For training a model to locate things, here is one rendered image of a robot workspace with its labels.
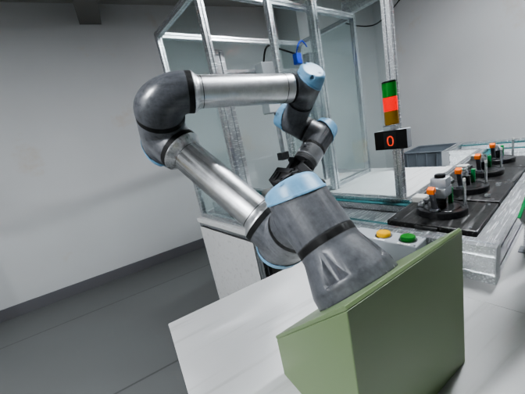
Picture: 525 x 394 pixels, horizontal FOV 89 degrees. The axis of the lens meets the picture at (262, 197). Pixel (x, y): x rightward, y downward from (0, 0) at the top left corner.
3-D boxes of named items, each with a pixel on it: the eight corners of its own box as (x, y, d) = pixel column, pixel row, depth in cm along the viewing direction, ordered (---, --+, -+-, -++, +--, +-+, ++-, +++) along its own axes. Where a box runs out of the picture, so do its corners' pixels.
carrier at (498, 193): (499, 207, 86) (500, 169, 83) (418, 202, 104) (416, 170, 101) (514, 187, 100) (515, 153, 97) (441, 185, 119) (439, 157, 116)
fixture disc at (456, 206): (460, 222, 77) (460, 216, 77) (408, 216, 88) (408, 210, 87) (474, 206, 85) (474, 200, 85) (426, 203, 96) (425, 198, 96)
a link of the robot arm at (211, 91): (121, 54, 57) (317, 55, 74) (131, 98, 66) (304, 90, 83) (126, 90, 52) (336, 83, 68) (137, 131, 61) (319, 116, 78)
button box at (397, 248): (417, 267, 72) (416, 246, 71) (348, 250, 88) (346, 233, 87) (427, 256, 76) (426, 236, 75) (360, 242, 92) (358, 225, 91)
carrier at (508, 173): (514, 186, 100) (516, 153, 97) (441, 184, 119) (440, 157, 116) (526, 171, 114) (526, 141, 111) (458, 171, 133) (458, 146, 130)
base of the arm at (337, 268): (340, 303, 36) (300, 241, 40) (309, 316, 49) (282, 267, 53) (416, 254, 41) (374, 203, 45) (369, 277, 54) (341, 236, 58)
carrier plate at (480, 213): (477, 238, 71) (477, 231, 70) (387, 225, 89) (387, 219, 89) (498, 209, 85) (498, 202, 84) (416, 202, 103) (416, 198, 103)
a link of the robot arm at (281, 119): (290, 88, 82) (321, 105, 80) (280, 116, 91) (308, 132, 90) (277, 100, 77) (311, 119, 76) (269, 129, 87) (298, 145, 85)
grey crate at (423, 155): (479, 175, 227) (479, 148, 221) (402, 175, 275) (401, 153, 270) (491, 164, 252) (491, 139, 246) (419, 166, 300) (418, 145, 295)
